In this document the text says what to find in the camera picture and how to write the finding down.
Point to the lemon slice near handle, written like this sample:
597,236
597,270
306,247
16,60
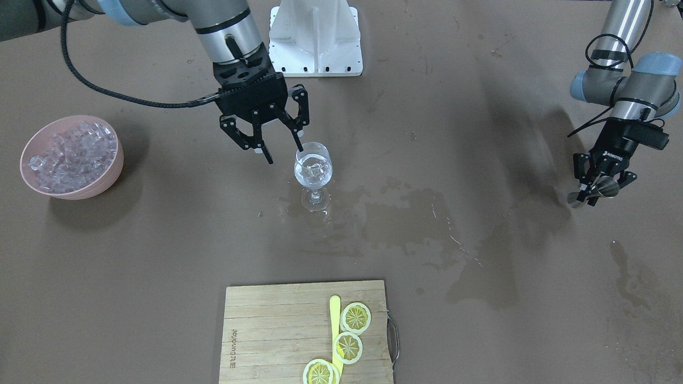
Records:
355,318

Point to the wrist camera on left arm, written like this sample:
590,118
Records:
649,135

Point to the steel jigger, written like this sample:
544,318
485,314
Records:
607,187

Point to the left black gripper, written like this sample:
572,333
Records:
617,142

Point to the middle lemon slice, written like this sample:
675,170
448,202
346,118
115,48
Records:
347,348

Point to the lemon slice far end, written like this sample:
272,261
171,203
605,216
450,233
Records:
320,371

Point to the ice cube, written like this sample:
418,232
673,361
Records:
315,168

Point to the bamboo cutting board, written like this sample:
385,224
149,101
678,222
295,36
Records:
272,331

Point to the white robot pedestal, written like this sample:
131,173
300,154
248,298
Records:
315,38

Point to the clear wine glass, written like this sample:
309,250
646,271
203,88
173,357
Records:
315,196

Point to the yellow plastic stick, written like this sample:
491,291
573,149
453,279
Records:
335,311

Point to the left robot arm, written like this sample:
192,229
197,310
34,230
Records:
636,95

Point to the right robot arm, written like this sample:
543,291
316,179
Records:
226,29

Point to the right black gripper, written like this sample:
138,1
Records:
233,126

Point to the pink ice bowl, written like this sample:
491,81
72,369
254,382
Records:
75,157

